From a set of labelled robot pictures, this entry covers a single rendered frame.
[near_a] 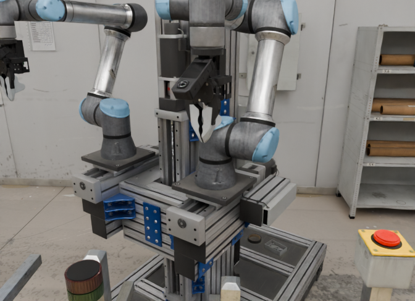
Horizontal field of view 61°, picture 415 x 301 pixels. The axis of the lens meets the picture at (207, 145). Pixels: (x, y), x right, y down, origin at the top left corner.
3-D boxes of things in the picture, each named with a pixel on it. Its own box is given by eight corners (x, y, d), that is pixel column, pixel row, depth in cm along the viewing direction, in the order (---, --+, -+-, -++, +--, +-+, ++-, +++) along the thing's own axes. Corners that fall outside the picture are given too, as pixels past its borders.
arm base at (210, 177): (209, 169, 135) (209, 144, 132) (244, 178, 127) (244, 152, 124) (185, 183, 123) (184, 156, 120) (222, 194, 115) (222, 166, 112)
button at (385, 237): (368, 237, 62) (370, 228, 61) (392, 237, 61) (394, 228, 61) (378, 250, 58) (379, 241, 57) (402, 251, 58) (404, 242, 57)
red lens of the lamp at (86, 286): (75, 269, 63) (73, 258, 62) (107, 270, 63) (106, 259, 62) (59, 293, 57) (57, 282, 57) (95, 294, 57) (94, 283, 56)
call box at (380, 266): (352, 264, 65) (357, 228, 63) (390, 266, 65) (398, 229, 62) (365, 292, 59) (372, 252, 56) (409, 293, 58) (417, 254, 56)
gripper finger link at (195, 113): (214, 137, 86) (215, 100, 83) (201, 143, 81) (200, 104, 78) (204, 135, 88) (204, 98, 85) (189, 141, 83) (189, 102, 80)
